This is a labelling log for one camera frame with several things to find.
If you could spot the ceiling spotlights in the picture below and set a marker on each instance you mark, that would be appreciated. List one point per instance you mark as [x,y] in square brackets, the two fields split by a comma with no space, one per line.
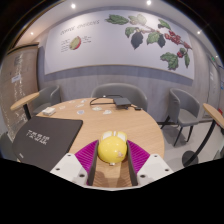
[73,5]

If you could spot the wooden printed wall panel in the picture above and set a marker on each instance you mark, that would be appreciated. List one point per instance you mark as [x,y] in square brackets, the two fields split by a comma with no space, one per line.
[20,93]

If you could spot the round wooden side table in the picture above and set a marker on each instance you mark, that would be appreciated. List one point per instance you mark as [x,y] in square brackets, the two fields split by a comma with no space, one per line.
[213,115]
[24,101]

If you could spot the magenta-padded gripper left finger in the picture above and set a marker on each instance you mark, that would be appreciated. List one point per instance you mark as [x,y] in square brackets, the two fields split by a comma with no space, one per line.
[66,168]

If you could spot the grey upholstered chair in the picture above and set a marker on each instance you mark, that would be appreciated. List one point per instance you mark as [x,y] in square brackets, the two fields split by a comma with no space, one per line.
[133,91]
[185,111]
[50,96]
[6,148]

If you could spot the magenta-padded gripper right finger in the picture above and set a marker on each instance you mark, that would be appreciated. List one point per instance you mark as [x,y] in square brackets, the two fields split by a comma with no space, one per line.
[155,168]

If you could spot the coffee plant wall mural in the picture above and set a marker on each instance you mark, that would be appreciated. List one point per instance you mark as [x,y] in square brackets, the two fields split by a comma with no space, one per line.
[110,43]

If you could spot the yellow computer mouse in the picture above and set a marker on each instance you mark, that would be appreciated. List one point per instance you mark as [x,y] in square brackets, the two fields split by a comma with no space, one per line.
[111,150]

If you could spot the black mouse pad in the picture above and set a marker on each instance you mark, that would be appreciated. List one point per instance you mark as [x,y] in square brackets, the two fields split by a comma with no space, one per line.
[46,141]

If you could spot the flat black device box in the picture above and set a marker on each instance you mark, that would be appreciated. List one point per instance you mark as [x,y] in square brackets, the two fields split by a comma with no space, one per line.
[121,101]

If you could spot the small clear packet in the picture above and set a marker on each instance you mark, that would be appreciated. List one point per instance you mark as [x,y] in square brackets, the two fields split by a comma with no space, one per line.
[80,105]
[80,112]
[97,108]
[62,107]
[107,112]

